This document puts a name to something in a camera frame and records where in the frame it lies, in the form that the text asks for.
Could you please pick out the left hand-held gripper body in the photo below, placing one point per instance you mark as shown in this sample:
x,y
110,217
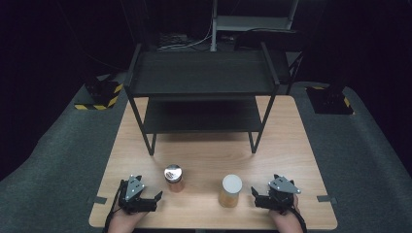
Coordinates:
x,y
133,191

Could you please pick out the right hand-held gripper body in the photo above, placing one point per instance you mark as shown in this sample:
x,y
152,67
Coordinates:
x,y
281,192

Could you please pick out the metal lid red spice jar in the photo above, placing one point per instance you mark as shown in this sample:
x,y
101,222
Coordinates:
x,y
175,185

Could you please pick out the white lid orange spice jar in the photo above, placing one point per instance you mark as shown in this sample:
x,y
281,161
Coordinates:
x,y
230,196

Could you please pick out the black two-tier shelf rack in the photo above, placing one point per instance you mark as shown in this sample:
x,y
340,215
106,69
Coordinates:
x,y
200,74

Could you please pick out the person's right hand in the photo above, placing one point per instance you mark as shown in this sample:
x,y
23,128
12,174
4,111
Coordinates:
x,y
285,222

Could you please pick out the person's left hand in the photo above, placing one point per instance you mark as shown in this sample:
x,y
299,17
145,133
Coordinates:
x,y
124,221

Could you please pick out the dark tape strip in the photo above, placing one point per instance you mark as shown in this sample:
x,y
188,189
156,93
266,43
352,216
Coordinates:
x,y
325,198
99,200

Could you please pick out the black yellow striped base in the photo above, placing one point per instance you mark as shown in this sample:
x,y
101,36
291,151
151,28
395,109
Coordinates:
x,y
327,102
100,93

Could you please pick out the dark box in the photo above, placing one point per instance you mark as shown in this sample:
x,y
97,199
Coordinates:
x,y
268,38

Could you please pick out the grey metal stand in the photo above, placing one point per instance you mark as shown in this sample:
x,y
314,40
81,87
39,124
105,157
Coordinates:
x,y
252,23

